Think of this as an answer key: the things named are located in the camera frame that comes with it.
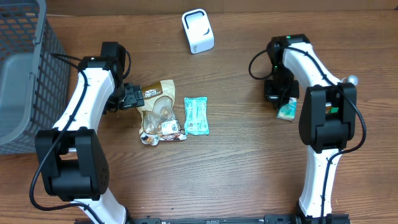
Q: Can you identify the teal tissue pack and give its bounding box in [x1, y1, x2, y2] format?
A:
[277, 98, 297, 121]

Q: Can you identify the brown snack packet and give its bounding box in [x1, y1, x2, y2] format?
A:
[137, 80, 187, 146]

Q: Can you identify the yellow bottle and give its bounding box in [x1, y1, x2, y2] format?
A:
[325, 75, 359, 114]

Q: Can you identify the light blue wipes pack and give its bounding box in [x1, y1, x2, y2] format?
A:
[184, 96, 210, 136]

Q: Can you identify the green lid jar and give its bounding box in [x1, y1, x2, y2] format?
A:
[329, 107, 338, 113]

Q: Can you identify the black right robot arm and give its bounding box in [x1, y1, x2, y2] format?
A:
[264, 34, 357, 223]

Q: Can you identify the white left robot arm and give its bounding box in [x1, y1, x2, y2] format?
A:
[29, 42, 144, 223]

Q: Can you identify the white barcode scanner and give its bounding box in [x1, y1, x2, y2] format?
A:
[182, 9, 215, 54]

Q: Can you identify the dark grey plastic basket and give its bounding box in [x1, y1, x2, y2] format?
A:
[1, 0, 70, 154]

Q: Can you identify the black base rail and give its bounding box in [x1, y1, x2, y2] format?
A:
[74, 213, 352, 224]

